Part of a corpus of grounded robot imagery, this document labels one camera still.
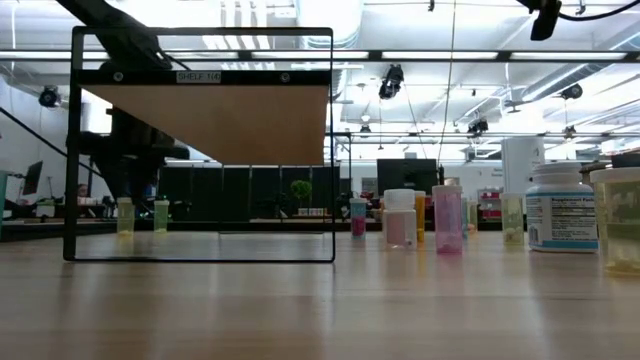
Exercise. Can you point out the large orange pill bottle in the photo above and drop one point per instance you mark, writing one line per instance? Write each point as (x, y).
(421, 215)

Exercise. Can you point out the clear pill bottle white cap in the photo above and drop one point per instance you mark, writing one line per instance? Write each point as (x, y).
(399, 218)

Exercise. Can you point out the pale green vial right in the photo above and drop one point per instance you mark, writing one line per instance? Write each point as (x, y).
(512, 218)

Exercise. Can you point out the small clear vial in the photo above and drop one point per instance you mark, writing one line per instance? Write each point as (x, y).
(465, 217)

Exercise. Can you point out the black hanging camera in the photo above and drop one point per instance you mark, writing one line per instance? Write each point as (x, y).
(571, 91)
(477, 126)
(391, 81)
(50, 97)

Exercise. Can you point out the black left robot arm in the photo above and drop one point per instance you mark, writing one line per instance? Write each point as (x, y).
(120, 37)

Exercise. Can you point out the large black screen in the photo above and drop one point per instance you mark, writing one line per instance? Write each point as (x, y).
(407, 175)

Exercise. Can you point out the small yellow pill bottle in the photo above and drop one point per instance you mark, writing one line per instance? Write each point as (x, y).
(125, 216)
(161, 215)

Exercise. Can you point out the black aluminium table frame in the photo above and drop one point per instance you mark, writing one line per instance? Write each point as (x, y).
(40, 231)

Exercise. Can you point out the large white supplement bottle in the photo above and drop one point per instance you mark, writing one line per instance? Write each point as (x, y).
(562, 206)

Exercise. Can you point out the person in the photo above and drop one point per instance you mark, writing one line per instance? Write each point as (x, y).
(82, 191)

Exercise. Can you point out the white column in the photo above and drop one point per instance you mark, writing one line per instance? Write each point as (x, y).
(522, 160)

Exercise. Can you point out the teal-capped bottle with pink pills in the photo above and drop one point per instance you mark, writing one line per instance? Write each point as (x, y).
(358, 217)

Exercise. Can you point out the black computer monitor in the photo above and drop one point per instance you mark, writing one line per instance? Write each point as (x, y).
(32, 177)

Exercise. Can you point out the small orange pill bottle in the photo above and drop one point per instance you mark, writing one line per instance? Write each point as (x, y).
(473, 215)

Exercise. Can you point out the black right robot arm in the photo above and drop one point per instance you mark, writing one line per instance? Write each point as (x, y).
(546, 20)

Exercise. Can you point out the black partition wall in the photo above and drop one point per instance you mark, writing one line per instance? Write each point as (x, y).
(250, 192)

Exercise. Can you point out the small green potted plant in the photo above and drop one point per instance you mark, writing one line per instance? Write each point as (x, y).
(301, 191)

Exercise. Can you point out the black overhead frame beam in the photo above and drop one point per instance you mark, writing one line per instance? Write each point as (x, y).
(440, 55)

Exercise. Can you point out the light wooden board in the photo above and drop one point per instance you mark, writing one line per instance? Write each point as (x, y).
(225, 125)

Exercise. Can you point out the pink pill bottle white cap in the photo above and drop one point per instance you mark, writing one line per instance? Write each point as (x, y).
(448, 219)

